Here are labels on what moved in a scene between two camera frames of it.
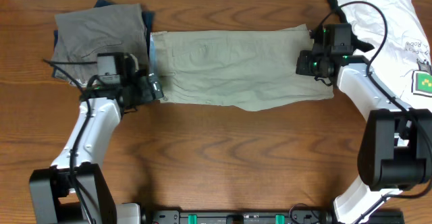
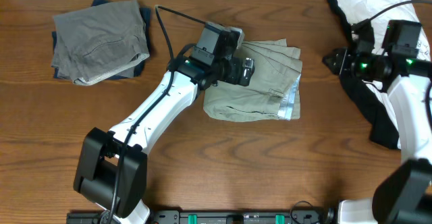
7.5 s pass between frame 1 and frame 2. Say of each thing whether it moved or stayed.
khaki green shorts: moved
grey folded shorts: stayed
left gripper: moved
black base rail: stayed
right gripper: moved
